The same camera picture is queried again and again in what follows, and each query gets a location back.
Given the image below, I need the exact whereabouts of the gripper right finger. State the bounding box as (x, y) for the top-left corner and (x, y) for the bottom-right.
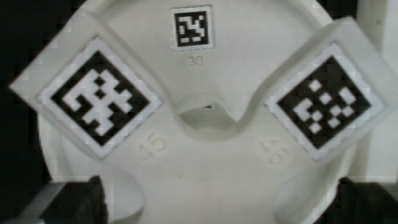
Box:
(334, 178), (398, 224)

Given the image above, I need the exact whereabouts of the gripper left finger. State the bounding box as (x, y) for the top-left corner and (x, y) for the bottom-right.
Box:
(14, 176), (107, 224)

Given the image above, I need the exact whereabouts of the white round table top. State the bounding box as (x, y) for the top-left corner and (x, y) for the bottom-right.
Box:
(39, 0), (352, 224)

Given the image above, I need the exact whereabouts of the white cross-shaped table base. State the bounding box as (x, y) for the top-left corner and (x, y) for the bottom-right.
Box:
(11, 6), (398, 224)

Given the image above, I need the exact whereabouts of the white cylindrical table leg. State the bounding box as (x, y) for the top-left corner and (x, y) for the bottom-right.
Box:
(178, 94), (238, 140)

